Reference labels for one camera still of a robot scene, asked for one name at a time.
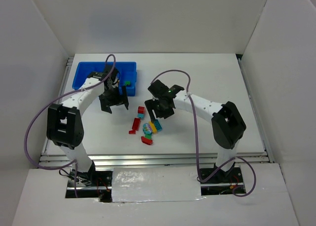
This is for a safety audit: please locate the red long brick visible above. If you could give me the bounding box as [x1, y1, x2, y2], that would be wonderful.
[132, 117, 141, 131]

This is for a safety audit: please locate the red curved brick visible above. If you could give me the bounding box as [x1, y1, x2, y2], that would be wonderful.
[141, 136, 153, 146]

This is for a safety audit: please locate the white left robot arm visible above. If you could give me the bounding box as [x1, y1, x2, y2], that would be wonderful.
[46, 65, 129, 186]

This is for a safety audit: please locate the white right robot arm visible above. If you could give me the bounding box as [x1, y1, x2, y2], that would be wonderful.
[145, 79, 246, 183]

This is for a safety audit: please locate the cyan studded brick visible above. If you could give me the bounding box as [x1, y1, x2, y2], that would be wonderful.
[153, 119, 162, 132]

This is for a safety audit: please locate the printed cyan round tile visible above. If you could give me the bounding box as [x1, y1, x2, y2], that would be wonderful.
[142, 123, 153, 135]

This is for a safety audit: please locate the yellow long brick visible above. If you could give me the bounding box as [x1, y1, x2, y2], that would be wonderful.
[149, 121, 158, 134]

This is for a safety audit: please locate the blue divided plastic bin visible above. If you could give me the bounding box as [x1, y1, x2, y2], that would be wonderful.
[72, 61, 137, 97]

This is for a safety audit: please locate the silver foil tape sheet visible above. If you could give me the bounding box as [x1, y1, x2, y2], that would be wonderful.
[112, 166, 202, 203]

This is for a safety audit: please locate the aluminium rail frame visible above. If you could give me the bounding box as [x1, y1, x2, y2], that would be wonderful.
[39, 152, 270, 168]

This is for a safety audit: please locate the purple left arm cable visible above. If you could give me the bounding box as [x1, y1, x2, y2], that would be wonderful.
[24, 53, 117, 198]

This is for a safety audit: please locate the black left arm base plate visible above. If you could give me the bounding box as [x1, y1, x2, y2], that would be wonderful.
[65, 171, 113, 203]

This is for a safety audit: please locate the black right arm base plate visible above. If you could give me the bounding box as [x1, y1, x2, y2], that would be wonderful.
[202, 167, 243, 186]

